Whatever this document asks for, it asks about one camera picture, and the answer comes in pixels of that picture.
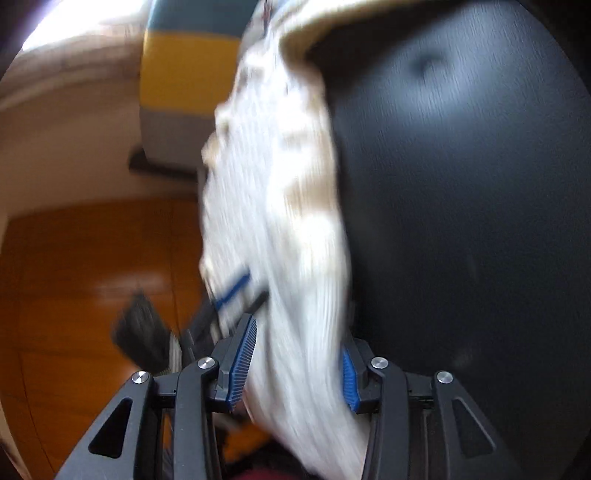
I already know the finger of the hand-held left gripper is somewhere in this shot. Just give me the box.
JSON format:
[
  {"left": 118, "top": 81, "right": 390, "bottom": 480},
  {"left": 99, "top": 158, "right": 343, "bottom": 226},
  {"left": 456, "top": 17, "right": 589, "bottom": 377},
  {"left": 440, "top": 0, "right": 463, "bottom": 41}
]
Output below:
[
  {"left": 213, "top": 272, "right": 254, "bottom": 311},
  {"left": 247, "top": 291, "right": 271, "bottom": 319}
]

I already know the person's maroon clothing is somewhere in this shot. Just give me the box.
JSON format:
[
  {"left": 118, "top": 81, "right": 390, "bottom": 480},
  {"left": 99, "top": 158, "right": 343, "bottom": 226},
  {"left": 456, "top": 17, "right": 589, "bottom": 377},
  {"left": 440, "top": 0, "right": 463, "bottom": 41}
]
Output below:
[{"left": 231, "top": 455, "right": 324, "bottom": 480}]

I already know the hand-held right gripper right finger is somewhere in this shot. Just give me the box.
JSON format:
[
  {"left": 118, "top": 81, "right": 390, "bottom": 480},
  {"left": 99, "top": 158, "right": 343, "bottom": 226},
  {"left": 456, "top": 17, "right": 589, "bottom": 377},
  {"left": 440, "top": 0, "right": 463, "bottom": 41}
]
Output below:
[{"left": 341, "top": 337, "right": 532, "bottom": 480}]

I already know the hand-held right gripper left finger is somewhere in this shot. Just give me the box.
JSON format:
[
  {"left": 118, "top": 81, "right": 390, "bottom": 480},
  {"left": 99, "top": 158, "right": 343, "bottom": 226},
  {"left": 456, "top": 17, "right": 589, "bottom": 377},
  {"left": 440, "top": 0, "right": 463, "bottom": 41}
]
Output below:
[{"left": 55, "top": 314, "right": 258, "bottom": 480}]

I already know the orange wooden wardrobe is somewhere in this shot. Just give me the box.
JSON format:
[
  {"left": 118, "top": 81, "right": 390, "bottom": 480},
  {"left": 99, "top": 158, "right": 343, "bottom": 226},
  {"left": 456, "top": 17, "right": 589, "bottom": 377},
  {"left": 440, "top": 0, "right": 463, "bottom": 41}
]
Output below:
[{"left": 0, "top": 196, "right": 218, "bottom": 480}]

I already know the cream knitted sweater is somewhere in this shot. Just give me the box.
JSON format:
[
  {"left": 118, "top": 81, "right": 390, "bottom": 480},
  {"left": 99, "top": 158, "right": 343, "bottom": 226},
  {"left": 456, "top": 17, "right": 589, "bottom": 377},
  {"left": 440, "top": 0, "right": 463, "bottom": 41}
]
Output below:
[{"left": 198, "top": 0, "right": 384, "bottom": 480}]

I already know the grey yellow blue sofa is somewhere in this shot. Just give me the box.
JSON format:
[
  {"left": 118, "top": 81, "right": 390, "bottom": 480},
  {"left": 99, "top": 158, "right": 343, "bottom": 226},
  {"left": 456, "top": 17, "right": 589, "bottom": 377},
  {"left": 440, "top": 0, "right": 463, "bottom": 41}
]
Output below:
[{"left": 139, "top": 0, "right": 259, "bottom": 178}]

